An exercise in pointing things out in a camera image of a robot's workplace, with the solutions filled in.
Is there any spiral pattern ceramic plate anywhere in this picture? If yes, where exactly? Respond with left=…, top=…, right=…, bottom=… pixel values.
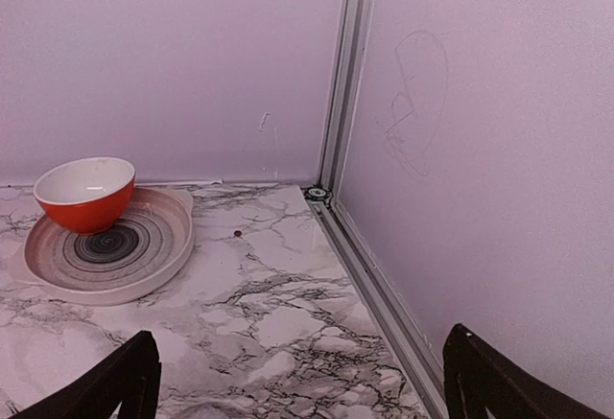
left=8, top=188, right=195, bottom=306

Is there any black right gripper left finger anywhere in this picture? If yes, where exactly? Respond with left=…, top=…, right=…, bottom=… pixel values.
left=14, top=331, right=161, bottom=419

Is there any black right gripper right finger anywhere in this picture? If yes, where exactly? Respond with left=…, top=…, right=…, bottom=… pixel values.
left=442, top=323, right=603, bottom=419

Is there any aluminium right base rail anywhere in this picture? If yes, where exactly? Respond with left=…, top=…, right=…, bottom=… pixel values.
left=303, top=187, right=448, bottom=418

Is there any aluminium right corner post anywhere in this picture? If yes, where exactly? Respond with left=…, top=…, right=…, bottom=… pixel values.
left=318, top=0, right=372, bottom=194

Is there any orange white ceramic bowl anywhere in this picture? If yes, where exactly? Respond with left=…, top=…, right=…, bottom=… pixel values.
left=33, top=156, right=136, bottom=235

